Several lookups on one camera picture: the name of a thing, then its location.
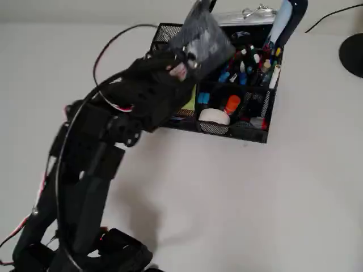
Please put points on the white tape roll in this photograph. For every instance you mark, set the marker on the white tape roll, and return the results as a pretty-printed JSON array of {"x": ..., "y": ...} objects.
[{"x": 214, "y": 116}]

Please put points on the black round lamp base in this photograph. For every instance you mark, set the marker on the black round lamp base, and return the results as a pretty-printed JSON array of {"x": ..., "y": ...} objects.
[{"x": 353, "y": 54}]

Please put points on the white cylindrical tube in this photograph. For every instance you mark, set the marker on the white cylindrical tube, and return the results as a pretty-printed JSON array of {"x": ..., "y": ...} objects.
[{"x": 274, "y": 76}]

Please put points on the blue clip pair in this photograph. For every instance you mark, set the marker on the blue clip pair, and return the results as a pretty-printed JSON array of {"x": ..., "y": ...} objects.
[{"x": 203, "y": 97}]

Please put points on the green sticky note pad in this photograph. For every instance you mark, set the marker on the green sticky note pad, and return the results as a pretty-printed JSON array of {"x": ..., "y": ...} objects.
[{"x": 190, "y": 100}]

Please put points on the clear plastic bag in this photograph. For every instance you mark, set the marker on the clear plastic bag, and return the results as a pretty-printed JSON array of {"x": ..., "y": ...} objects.
[{"x": 249, "y": 17}]

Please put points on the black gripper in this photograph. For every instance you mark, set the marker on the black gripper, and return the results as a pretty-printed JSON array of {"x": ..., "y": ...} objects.
[{"x": 173, "y": 63}]

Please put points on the dark blue and white tool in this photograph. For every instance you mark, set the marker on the dark blue and white tool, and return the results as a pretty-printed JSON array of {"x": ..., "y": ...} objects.
[{"x": 292, "y": 20}]

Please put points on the blue pen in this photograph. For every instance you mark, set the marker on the blue pen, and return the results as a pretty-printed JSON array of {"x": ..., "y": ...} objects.
[{"x": 224, "y": 76}]

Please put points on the black mesh desk organizer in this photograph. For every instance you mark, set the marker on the black mesh desk organizer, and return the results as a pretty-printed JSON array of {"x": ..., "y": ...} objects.
[{"x": 249, "y": 133}]

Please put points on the gripper camera circuit board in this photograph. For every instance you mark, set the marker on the gripper camera circuit board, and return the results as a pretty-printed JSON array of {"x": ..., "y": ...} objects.
[{"x": 207, "y": 48}]

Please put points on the red-orange capped glue stick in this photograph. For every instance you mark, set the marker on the red-orange capped glue stick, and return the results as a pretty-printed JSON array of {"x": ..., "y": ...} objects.
[{"x": 232, "y": 104}]

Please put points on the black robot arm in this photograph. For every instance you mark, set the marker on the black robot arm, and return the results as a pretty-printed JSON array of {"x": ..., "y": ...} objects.
[{"x": 85, "y": 198}]

